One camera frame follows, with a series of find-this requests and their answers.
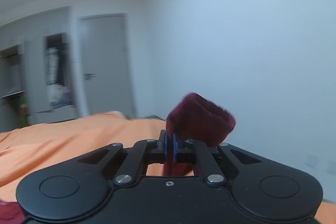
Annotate grey room door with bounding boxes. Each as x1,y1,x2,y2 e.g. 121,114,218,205
79,15,136,118

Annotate colourful bag in wardrobe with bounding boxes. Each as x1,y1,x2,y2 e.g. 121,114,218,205
18,95,29,128

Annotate dark red garment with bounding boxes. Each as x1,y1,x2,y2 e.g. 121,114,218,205
162,93,236,176

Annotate hanging clothes in wardrobe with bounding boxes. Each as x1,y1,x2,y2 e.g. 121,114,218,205
46,47,74,109

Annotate grey built-in wardrobe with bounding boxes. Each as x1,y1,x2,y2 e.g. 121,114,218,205
1,7,78,132

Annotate orange bed blanket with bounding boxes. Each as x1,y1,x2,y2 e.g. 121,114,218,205
0,111,166,201

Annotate white wall socket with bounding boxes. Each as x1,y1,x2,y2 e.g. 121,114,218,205
305,153,320,169

